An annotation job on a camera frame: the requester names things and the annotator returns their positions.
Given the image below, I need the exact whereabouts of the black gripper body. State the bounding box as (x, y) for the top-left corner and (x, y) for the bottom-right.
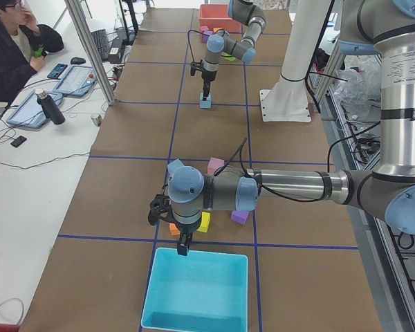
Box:
(201, 68), (217, 82)
(175, 219), (201, 237)

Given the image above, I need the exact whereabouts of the light blue foam block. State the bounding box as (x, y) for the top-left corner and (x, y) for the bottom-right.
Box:
(167, 159), (185, 176)
(199, 93), (212, 109)

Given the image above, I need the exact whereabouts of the orange foam block left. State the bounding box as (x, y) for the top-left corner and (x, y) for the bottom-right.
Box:
(169, 223), (180, 237)

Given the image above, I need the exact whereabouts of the yellow foam block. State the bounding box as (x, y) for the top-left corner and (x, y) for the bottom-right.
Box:
(197, 212), (211, 233)

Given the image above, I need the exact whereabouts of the purple foam block right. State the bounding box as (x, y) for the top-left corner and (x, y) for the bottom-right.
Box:
(201, 30), (213, 44)

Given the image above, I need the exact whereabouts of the purple foam block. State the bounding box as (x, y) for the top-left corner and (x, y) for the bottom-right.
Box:
(230, 210), (250, 225)
(201, 30), (213, 44)

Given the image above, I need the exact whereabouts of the blue plastic tray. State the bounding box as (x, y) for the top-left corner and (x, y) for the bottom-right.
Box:
(141, 248), (248, 331)

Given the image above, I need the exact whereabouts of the purple foam block left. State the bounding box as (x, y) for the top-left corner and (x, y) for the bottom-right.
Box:
(230, 210), (250, 225)

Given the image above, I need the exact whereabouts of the pink plastic tray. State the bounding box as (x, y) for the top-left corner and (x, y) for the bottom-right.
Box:
(199, 4), (241, 33)

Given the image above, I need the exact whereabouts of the lilac pink foam block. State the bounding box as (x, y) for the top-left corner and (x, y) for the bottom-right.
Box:
(207, 157), (225, 175)

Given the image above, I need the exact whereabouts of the small metal cylinder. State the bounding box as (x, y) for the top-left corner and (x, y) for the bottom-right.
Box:
(91, 113), (102, 127)

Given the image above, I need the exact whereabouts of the black keyboard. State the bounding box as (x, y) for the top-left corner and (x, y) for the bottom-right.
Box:
(91, 29), (109, 62)

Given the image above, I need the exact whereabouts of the teach pendant far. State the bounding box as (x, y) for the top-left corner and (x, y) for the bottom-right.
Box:
(53, 65), (96, 97)

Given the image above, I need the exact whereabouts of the teach pendant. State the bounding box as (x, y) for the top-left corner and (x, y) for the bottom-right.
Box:
(6, 89), (66, 129)
(53, 65), (96, 97)

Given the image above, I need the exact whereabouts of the black computer mouse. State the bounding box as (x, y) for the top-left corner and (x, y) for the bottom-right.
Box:
(70, 57), (86, 65)

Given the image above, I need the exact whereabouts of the blue cased phone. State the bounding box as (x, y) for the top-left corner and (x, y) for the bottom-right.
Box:
(47, 64), (68, 79)

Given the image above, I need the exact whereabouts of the black water bottle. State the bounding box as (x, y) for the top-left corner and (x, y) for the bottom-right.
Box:
(35, 89), (65, 125)

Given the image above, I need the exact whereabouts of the teach pendant near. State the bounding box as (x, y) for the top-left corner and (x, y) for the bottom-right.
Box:
(6, 89), (66, 129)

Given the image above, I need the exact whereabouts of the black smartphone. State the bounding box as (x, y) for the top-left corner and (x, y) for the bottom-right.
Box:
(10, 136), (27, 148)

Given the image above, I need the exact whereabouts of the seated person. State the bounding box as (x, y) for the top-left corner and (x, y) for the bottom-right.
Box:
(0, 1), (64, 104)

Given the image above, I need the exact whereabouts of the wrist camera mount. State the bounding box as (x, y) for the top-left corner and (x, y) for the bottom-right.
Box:
(147, 194), (176, 226)
(190, 60), (203, 76)

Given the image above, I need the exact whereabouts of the white pedestal base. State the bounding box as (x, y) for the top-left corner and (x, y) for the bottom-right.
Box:
(260, 0), (334, 122)

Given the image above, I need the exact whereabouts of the aluminium frame post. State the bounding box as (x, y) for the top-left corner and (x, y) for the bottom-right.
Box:
(65, 0), (116, 106)

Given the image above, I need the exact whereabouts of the grey looped cable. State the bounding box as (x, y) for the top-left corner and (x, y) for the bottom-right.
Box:
(0, 297), (25, 328)

